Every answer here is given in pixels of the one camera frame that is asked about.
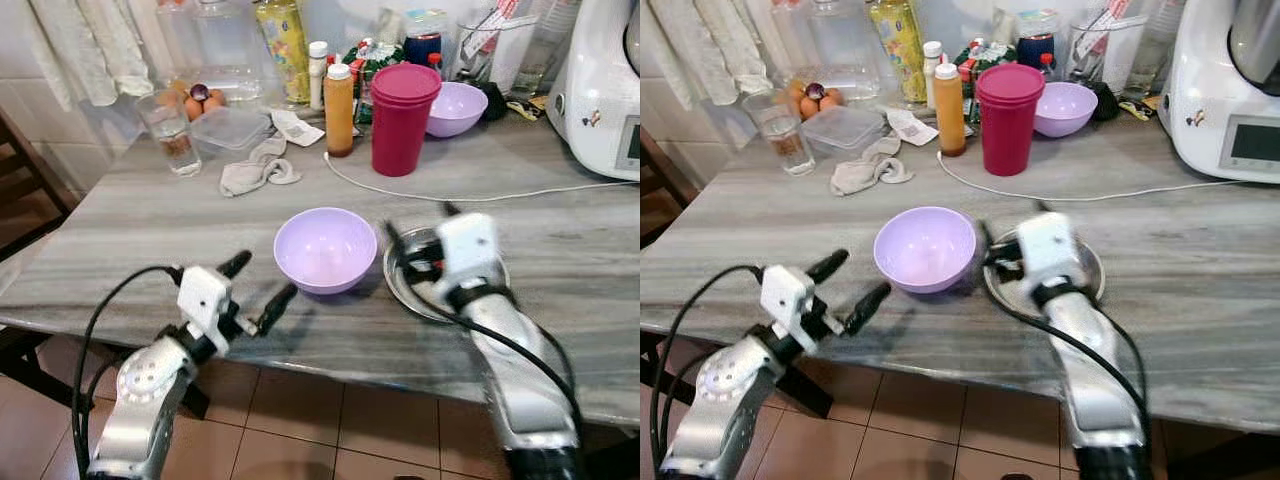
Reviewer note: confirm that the small red-capped clear bottle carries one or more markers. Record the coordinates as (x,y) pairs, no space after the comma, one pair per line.
(1046,66)
(436,65)

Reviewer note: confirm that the dark purple round object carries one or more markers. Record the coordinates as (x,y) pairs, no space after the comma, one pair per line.
(199,92)
(815,91)

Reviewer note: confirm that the clear drinking glass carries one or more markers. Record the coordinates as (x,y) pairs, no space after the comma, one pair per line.
(172,140)
(783,140)

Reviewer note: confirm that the magenta plastic tumbler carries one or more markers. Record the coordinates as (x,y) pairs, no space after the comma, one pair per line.
(1008,125)
(402,125)

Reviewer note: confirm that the slim white-capped bottle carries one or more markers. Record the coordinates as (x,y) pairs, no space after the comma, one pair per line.
(932,75)
(318,75)

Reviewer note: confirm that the dark wooden chair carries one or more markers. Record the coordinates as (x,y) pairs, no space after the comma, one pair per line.
(30,180)
(660,190)

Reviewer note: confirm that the grey crumpled cloth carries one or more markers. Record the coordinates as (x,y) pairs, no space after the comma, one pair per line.
(255,170)
(865,170)

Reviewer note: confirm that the lilac plastic bowl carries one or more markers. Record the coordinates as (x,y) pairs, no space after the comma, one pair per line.
(325,250)
(925,250)
(1065,108)
(458,110)

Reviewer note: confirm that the beige hanging towel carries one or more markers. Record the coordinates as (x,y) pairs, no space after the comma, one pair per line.
(125,45)
(735,45)
(70,50)
(680,50)

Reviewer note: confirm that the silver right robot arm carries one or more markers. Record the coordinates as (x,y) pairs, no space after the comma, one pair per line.
(1095,390)
(520,390)

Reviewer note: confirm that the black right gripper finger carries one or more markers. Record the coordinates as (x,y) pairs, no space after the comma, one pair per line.
(452,209)
(988,240)
(1042,208)
(397,242)

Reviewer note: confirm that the round steel plate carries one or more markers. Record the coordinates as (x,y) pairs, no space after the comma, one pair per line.
(397,285)
(1090,270)

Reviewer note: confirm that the green red food package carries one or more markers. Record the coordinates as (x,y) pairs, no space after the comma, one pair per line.
(365,55)
(975,55)

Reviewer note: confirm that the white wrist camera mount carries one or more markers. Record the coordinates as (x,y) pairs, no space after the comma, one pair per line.
(468,245)
(205,295)
(788,295)
(1048,248)

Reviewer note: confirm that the white kitchen cooking machine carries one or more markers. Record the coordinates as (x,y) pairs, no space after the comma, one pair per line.
(595,90)
(1200,90)

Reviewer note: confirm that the black pouch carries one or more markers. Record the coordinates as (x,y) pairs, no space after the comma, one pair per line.
(1105,103)
(493,103)

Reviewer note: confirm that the yellow snack wrapper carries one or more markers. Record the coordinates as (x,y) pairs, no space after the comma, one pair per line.
(525,108)
(1140,108)

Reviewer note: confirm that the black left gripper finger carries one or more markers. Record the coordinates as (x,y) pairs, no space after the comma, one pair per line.
(278,306)
(235,264)
(828,265)
(868,308)

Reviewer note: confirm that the yellow patterned bottle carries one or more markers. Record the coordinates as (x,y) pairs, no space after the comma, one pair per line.
(897,50)
(283,50)

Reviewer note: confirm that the clear plastic container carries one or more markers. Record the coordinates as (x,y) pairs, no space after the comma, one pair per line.
(1105,48)
(495,50)

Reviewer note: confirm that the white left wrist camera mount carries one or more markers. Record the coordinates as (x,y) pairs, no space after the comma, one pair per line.
(788,295)
(205,295)

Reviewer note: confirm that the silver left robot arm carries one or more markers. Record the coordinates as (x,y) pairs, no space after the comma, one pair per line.
(140,400)
(720,400)

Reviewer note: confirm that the orange sauce squeeze bottle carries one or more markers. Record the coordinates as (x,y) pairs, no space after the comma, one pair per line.
(949,115)
(339,115)

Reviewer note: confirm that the brown egg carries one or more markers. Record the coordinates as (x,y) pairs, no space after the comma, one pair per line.
(830,98)
(193,108)
(808,108)
(215,100)

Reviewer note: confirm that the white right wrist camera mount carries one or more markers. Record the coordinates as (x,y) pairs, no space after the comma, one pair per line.
(1048,248)
(468,245)

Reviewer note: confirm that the dark blue jar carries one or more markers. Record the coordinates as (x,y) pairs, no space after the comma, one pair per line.
(424,45)
(1037,45)

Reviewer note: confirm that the white paper sachet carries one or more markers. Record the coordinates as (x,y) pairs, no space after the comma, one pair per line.
(297,128)
(910,128)

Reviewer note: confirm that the large clear jar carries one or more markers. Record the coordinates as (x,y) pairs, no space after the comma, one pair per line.
(838,50)
(228,50)

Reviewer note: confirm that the clear glass bottle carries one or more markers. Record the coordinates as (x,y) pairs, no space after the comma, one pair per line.
(545,45)
(1155,45)

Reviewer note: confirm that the clear lidded food container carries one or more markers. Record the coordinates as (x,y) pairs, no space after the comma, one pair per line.
(842,130)
(230,132)

